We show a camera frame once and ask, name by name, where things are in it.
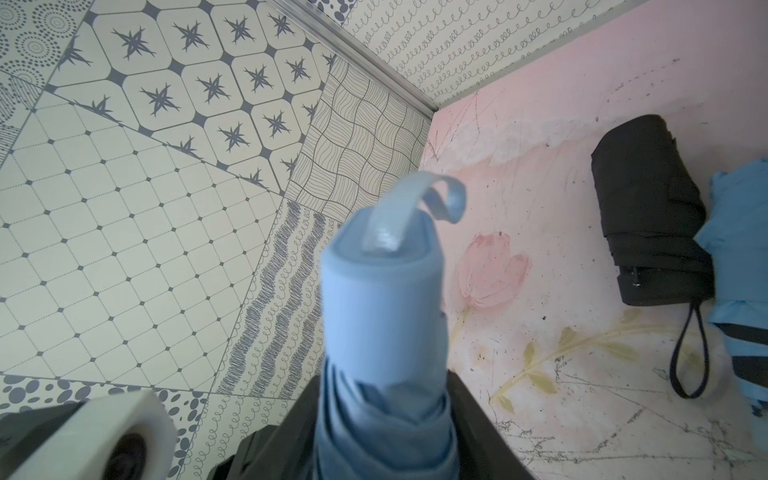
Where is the pink floral table mat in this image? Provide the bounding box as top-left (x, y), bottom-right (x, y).
top-left (422, 1), bottom-right (767, 479)

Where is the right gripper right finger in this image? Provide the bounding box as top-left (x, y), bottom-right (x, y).
top-left (447, 371), bottom-right (534, 480)

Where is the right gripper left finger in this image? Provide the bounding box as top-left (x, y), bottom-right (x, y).
top-left (208, 376), bottom-right (321, 479)

